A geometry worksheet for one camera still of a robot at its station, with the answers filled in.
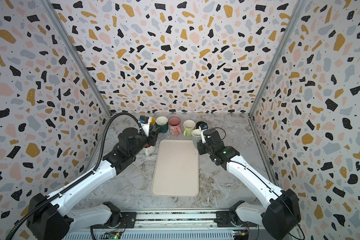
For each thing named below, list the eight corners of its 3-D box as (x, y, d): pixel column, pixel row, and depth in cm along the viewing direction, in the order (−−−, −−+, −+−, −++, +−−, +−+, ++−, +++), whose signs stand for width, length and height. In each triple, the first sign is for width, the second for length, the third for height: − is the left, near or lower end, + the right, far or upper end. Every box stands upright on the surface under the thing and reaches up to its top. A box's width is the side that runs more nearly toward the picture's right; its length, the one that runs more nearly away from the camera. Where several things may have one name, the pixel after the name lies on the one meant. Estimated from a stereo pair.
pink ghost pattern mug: (168, 139, 108) (167, 128, 99) (170, 127, 116) (168, 116, 106) (181, 139, 109) (180, 128, 99) (181, 127, 116) (181, 116, 106)
